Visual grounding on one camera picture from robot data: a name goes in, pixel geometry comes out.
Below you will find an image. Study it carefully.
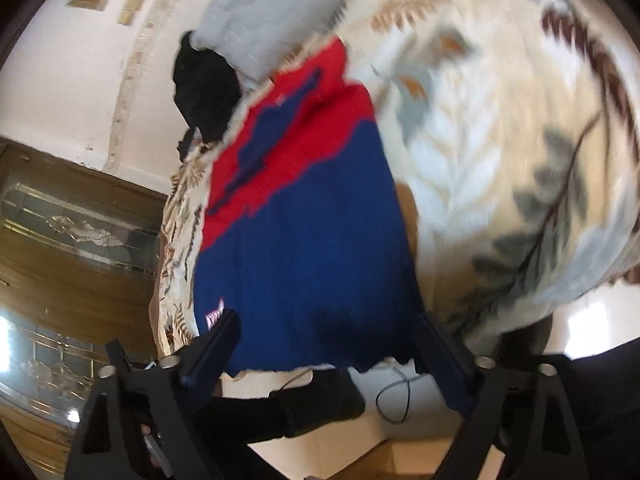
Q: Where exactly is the grey quilted pillow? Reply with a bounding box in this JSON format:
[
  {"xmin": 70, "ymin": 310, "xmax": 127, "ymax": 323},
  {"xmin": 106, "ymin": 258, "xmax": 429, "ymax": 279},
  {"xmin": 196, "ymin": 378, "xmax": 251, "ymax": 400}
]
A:
[{"xmin": 192, "ymin": 0, "xmax": 391, "ymax": 81}]

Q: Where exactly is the floral fleece blanket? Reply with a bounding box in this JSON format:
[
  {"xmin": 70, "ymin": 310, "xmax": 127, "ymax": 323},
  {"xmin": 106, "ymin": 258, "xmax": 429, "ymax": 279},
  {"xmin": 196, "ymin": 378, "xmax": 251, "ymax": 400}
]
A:
[{"xmin": 150, "ymin": 0, "xmax": 640, "ymax": 356}]

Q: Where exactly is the black cloth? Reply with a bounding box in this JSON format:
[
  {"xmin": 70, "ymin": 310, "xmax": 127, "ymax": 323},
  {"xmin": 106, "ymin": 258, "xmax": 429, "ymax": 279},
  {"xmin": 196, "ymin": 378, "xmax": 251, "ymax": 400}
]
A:
[{"xmin": 172, "ymin": 30, "xmax": 244, "ymax": 161}]

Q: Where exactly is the small rectangular wall opening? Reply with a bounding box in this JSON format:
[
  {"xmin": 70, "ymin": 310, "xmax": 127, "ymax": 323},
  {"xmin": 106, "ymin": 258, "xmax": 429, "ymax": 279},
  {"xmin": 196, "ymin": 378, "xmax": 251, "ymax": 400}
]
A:
[{"xmin": 117, "ymin": 0, "xmax": 146, "ymax": 25}]

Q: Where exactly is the cardboard box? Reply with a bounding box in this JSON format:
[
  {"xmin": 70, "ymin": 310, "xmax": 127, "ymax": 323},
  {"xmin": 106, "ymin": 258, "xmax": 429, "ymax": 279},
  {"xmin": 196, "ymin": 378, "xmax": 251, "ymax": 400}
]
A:
[{"xmin": 320, "ymin": 437, "xmax": 506, "ymax": 480}]

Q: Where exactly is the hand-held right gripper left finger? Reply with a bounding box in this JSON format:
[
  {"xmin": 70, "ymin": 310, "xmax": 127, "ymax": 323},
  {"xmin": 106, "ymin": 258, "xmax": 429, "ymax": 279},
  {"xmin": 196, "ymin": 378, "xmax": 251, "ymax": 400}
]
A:
[{"xmin": 65, "ymin": 309, "xmax": 251, "ymax": 480}]

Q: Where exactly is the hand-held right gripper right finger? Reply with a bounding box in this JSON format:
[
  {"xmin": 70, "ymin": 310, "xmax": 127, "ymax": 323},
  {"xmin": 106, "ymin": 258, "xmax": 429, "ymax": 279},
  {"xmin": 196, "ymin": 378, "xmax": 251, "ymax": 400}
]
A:
[{"xmin": 415, "ymin": 312, "xmax": 591, "ymax": 480}]

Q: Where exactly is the wooden door with glass panels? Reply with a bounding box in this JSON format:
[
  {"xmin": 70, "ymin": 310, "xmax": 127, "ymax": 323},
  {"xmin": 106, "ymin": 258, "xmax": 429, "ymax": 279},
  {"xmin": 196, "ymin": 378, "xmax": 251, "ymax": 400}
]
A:
[{"xmin": 0, "ymin": 135, "xmax": 168, "ymax": 476}]

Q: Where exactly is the blue and red garment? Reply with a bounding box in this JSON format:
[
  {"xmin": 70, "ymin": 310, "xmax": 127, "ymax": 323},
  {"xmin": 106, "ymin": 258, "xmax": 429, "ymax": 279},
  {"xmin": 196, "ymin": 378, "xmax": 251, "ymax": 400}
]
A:
[{"xmin": 192, "ymin": 37, "xmax": 476, "ymax": 416}]

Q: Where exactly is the black cable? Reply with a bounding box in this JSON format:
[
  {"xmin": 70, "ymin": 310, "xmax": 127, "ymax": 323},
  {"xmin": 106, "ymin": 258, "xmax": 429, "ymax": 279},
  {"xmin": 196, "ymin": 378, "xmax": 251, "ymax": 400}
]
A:
[{"xmin": 374, "ymin": 365, "xmax": 417, "ymax": 424}]

